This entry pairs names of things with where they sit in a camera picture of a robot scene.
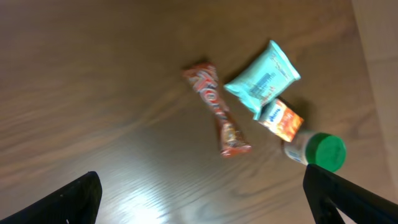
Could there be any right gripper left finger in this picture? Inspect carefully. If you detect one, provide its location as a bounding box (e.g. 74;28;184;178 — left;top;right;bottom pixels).
1;171;103;224

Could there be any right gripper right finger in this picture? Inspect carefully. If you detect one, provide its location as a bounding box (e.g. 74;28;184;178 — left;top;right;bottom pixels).
303;164;397;224

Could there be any green lid jar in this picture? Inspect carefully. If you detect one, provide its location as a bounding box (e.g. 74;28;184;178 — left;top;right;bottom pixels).
282;130;346;172

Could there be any small orange snack box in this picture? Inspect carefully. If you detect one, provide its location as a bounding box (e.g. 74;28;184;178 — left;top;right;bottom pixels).
258;98;303;142

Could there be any teal toilet tissue pack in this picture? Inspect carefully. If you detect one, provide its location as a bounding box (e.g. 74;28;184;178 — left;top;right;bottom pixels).
224;40;301;120

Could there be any red chocolate bar wrapper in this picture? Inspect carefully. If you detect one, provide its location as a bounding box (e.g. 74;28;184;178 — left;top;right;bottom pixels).
183;62;251;157

